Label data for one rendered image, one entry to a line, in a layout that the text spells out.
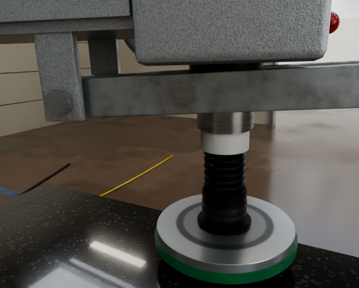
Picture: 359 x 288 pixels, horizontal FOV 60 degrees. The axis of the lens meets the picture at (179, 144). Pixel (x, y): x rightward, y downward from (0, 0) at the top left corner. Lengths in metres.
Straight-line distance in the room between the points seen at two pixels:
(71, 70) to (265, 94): 0.23
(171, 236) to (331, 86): 0.29
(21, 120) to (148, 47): 5.66
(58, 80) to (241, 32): 0.22
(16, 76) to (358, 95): 5.70
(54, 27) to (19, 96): 5.55
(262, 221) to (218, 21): 0.31
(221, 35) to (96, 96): 0.18
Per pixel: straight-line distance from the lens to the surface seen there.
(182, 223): 0.50
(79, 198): 0.77
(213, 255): 0.43
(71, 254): 0.57
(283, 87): 0.39
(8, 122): 5.86
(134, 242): 0.57
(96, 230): 0.62
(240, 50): 0.33
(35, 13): 0.40
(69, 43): 0.39
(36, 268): 0.56
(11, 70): 5.88
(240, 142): 0.43
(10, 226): 0.71
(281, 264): 0.45
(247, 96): 0.38
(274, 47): 0.33
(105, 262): 0.53
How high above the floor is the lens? 1.15
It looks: 16 degrees down
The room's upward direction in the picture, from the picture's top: 2 degrees counter-clockwise
